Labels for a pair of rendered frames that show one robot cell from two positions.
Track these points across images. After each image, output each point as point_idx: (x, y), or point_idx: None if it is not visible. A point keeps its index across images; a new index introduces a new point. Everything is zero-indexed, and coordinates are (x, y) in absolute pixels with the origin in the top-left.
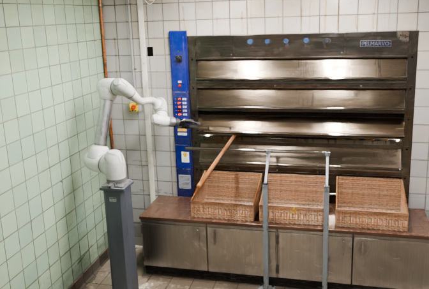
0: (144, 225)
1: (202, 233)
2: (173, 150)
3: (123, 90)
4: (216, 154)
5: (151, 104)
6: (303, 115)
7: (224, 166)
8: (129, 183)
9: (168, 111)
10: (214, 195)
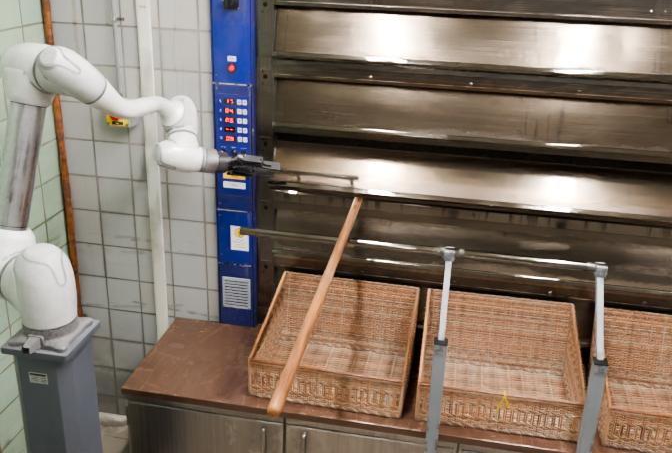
0: (134, 408)
1: (273, 436)
2: (211, 220)
3: (69, 83)
4: None
5: None
6: (529, 157)
7: None
8: (87, 332)
9: (203, 128)
10: None
